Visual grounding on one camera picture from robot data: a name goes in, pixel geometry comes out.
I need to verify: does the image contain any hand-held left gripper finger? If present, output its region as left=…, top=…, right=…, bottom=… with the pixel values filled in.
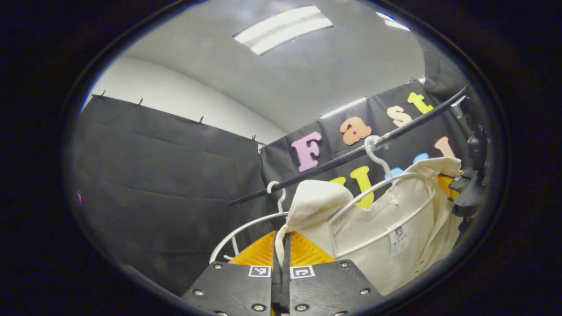
left=181, top=231, right=281, bottom=316
left=281, top=231, right=385, bottom=316

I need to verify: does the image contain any cream white shirt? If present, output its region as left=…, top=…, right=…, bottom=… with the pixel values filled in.
left=275, top=157, right=464, bottom=297

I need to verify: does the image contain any white plastic clothes hanger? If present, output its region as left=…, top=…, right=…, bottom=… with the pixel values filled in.
left=209, top=181, right=290, bottom=264
left=327, top=135, right=436, bottom=259

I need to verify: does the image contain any black metal clothes rack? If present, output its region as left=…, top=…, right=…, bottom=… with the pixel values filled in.
left=228, top=86, right=469, bottom=206

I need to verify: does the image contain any black backdrop cloth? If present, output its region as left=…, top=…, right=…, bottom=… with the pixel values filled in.
left=72, top=81, right=479, bottom=297

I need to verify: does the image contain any rectangular ceiling light panel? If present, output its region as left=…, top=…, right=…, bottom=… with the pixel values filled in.
left=233, top=5, right=333, bottom=55
left=376, top=12, right=411, bottom=32

